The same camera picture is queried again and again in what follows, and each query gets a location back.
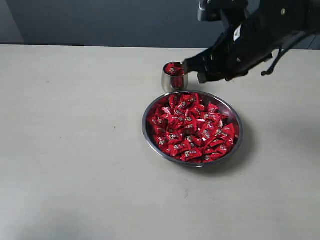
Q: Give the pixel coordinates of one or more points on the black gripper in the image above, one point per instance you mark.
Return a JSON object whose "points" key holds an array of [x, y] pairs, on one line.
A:
{"points": [[246, 43]]}

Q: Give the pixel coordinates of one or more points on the red candy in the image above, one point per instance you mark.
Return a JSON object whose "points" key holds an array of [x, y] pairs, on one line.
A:
{"points": [[192, 154], [192, 98], [227, 132], [180, 72], [156, 120], [171, 69]]}

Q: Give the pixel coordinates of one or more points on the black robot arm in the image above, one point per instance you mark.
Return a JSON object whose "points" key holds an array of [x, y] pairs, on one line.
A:
{"points": [[294, 21]]}

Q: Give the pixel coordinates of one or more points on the stainless steel cup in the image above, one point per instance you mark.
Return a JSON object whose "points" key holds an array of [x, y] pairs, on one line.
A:
{"points": [[174, 83]]}

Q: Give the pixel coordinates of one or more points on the steel bowl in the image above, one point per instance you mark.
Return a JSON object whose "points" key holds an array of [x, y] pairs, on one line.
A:
{"points": [[194, 125]]}

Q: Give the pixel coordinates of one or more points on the red wrapped candy top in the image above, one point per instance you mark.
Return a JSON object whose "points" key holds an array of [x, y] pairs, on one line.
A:
{"points": [[192, 98]]}

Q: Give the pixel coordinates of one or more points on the red wrapped candy front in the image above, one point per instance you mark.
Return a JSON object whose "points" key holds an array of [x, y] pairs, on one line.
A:
{"points": [[192, 154]]}

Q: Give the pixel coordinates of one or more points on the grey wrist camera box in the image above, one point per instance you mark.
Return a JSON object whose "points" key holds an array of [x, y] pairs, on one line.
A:
{"points": [[216, 10]]}

